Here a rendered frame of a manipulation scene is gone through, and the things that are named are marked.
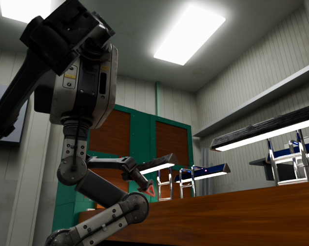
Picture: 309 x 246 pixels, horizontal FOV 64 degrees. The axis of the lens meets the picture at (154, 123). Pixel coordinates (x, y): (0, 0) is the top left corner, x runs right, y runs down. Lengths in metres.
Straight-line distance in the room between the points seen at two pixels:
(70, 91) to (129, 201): 0.51
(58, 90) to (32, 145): 3.08
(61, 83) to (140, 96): 4.13
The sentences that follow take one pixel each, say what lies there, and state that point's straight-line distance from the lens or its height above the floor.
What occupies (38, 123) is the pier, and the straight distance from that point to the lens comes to 4.19.
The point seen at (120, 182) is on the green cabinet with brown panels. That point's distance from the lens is 2.34.
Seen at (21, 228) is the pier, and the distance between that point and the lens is 3.93.
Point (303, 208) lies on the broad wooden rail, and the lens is 0.82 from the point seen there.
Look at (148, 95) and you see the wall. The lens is 5.21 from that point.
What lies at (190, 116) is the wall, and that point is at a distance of 5.49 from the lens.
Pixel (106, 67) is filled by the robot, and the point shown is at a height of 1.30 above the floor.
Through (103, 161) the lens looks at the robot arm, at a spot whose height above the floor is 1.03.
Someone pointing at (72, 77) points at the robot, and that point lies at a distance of 1.06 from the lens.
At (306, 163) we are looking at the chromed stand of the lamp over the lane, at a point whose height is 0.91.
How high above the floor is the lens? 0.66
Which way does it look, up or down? 22 degrees up
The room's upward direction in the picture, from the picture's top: 1 degrees counter-clockwise
